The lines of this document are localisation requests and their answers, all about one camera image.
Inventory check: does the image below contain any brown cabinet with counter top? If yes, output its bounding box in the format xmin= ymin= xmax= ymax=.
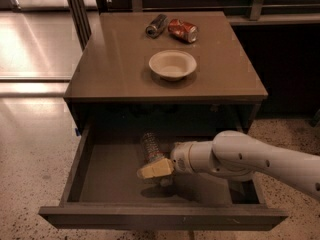
xmin=64 ymin=12 xmax=267 ymax=129

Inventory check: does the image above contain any clear plastic water bottle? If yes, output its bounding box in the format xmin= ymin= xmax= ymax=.
xmin=141 ymin=132 xmax=173 ymax=187

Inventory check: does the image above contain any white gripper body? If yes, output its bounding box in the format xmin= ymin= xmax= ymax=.
xmin=170 ymin=141 xmax=214 ymax=174

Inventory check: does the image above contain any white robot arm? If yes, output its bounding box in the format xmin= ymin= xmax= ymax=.
xmin=137 ymin=130 xmax=320 ymax=200

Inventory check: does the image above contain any open brown top drawer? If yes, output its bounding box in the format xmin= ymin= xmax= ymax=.
xmin=39 ymin=122 xmax=287 ymax=231

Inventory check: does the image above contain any crushed red soda can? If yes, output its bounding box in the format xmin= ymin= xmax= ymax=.
xmin=168 ymin=19 xmax=199 ymax=43

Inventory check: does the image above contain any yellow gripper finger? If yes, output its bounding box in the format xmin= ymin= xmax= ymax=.
xmin=137 ymin=158 xmax=174 ymax=179

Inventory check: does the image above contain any dark silver soda can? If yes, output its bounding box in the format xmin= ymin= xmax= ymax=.
xmin=145 ymin=14 xmax=168 ymax=38

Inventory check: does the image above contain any white paper bowl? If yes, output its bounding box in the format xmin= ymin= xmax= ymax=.
xmin=149 ymin=50 xmax=197 ymax=81

